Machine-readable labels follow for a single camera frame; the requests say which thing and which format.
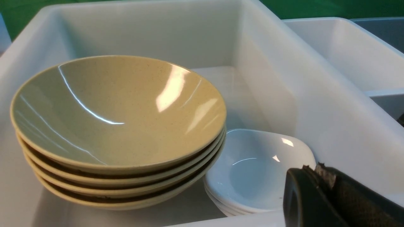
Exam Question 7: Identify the top stacked yellow bowl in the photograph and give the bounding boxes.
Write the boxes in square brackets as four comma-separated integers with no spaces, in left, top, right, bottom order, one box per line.
[16,127,226,188]

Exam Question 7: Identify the stacked yellow bowl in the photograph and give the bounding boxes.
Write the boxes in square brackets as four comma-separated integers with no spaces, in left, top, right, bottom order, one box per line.
[24,137,226,199]
[35,154,219,210]
[16,127,226,188]

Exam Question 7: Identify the blue plastic bin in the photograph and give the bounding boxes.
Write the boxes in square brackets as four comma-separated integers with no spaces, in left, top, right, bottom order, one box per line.
[351,17,404,53]

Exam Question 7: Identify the small white plastic bin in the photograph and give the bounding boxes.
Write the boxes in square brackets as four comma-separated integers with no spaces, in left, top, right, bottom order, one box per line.
[284,17,404,119]

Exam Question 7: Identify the white square dish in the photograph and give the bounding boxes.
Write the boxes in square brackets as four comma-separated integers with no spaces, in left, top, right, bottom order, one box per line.
[204,129,316,213]

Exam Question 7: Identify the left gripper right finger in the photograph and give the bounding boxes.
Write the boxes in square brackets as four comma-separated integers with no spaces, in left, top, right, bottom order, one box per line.
[314,163,404,227]

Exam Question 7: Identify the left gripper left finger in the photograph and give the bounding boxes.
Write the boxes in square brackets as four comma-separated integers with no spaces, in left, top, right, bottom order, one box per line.
[283,166,348,227]

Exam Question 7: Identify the bottom stacked yellow bowl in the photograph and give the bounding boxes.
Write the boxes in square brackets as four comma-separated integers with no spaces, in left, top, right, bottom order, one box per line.
[35,154,219,210]

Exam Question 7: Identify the large translucent white bin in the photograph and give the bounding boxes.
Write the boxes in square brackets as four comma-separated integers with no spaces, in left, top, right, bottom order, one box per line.
[1,0,403,227]

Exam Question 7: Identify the middle stacked yellow bowl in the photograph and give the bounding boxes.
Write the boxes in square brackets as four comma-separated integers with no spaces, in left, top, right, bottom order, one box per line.
[24,137,226,199]

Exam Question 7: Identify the white dish in bin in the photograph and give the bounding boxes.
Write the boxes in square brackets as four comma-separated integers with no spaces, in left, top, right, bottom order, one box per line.
[204,187,251,217]

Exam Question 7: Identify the yellow noodle bowl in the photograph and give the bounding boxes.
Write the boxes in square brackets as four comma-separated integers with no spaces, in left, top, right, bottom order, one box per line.
[10,55,227,175]

